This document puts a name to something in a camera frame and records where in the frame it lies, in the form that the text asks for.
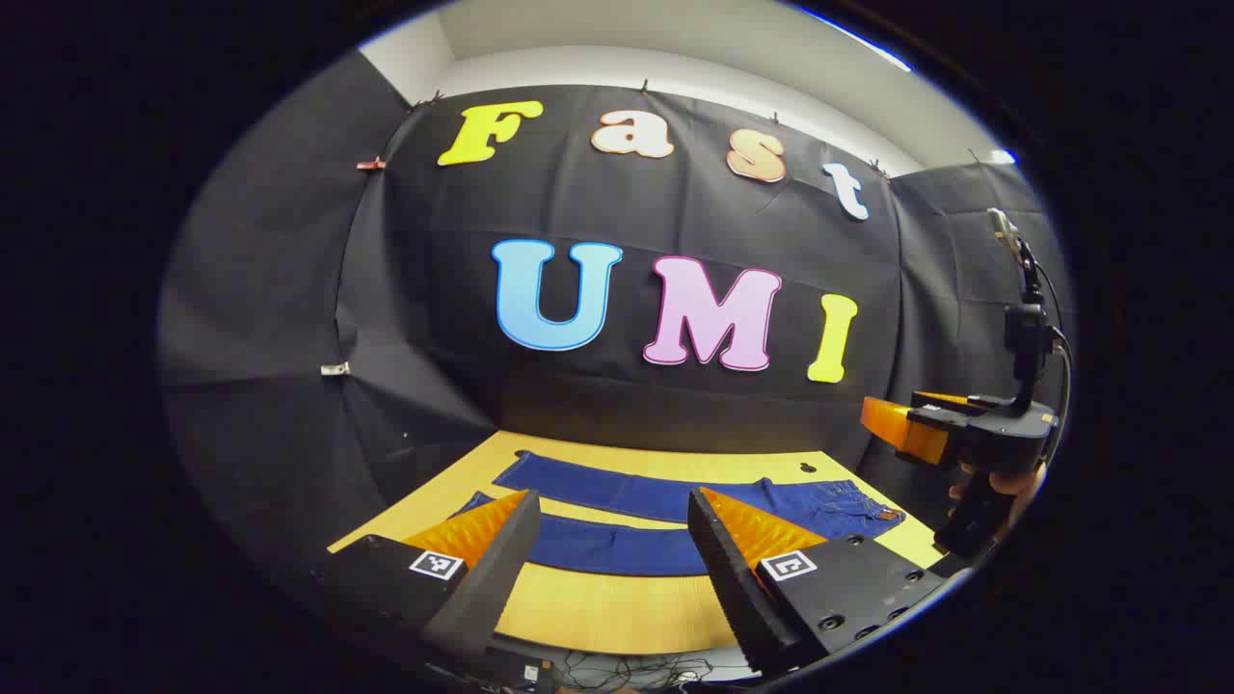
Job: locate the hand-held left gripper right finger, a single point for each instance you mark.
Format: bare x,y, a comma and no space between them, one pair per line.
733,588

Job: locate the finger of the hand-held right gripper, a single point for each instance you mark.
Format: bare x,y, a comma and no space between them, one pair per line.
901,429
950,401

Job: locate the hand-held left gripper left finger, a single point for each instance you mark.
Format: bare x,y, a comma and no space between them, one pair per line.
496,578

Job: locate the blue jeans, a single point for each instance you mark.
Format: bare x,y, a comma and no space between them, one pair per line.
617,492

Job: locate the black backdrop cloth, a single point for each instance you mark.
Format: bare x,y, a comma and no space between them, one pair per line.
578,405

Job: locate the small silver clip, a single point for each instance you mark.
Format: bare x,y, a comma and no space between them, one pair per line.
335,368

